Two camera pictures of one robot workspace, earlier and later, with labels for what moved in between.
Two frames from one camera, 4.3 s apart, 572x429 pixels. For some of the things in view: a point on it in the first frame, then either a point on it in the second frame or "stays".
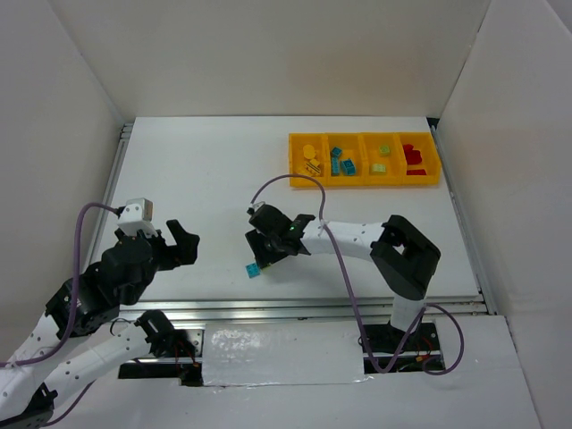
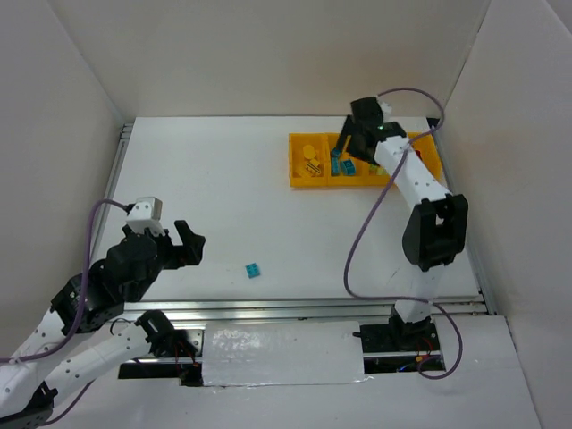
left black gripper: (163, 249) stays
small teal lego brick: (336, 152) stays
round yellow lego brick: (308, 151) stays
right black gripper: (261, 249) → (356, 135)
